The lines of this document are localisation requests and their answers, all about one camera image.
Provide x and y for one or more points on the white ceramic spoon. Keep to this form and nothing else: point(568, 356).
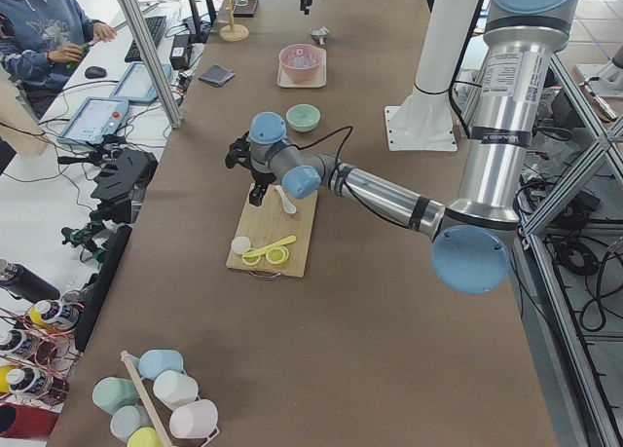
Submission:
point(288, 207)

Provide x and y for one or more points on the metal ice scoop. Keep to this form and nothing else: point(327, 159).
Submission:
point(320, 35)

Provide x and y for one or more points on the clear ice cubes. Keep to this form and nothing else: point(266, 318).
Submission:
point(301, 58)

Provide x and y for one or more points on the pink bowl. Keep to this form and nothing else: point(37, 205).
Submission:
point(301, 75)

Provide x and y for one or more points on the yellow plastic spoon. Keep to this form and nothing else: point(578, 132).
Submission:
point(262, 250)

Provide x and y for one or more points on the mint green bowl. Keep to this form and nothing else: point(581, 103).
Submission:
point(303, 117)

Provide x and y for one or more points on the bamboo cutting board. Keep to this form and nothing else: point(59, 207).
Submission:
point(270, 223)

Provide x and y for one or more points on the dark wooden tray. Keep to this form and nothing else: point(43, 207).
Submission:
point(245, 8)

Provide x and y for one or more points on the lemon slice upper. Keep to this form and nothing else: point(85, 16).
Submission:
point(277, 255)

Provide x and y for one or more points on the wooden mug tree stand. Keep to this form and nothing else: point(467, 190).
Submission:
point(229, 30)

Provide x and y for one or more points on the grey purple folded cloth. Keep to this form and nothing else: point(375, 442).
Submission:
point(217, 75)

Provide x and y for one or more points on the black power adapter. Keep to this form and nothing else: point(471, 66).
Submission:
point(180, 52)

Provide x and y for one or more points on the blue teach pendant far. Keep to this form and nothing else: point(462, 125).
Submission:
point(135, 85)

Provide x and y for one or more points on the blue teach pendant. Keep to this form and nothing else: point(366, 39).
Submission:
point(96, 118)
point(135, 85)

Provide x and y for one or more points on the blue teach pendant near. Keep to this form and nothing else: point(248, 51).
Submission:
point(96, 118)

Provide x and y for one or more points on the blue plastic cup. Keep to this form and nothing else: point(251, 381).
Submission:
point(154, 362)

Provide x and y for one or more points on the black bar on table edge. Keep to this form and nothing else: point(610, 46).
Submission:
point(94, 304)

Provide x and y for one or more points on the black computer mouse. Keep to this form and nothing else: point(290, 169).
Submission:
point(95, 72)

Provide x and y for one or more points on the white plastic cup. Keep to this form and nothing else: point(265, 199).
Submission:
point(175, 389)

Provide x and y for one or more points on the pink plastic cup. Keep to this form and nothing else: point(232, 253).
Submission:
point(198, 419)

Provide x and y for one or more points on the yellow paint bottle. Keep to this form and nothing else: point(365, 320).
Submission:
point(57, 314)

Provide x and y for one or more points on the green plastic cup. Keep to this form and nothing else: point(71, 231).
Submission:
point(111, 394)

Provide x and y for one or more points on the wooden cup rack rod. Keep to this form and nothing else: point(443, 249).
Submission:
point(128, 361)

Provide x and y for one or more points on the black thermos bottle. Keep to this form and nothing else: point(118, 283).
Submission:
point(24, 284)

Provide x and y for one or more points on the grey plastic cup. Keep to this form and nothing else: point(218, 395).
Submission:
point(127, 420)

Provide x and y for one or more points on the person in blue hoodie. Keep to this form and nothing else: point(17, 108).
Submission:
point(40, 38)

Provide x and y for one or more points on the yellow plastic cup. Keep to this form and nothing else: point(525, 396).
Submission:
point(145, 437)

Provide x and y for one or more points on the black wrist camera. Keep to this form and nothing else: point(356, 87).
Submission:
point(239, 153)

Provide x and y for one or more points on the white camera post base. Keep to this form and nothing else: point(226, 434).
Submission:
point(424, 121)

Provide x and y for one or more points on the aluminium frame post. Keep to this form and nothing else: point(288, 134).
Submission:
point(142, 37)

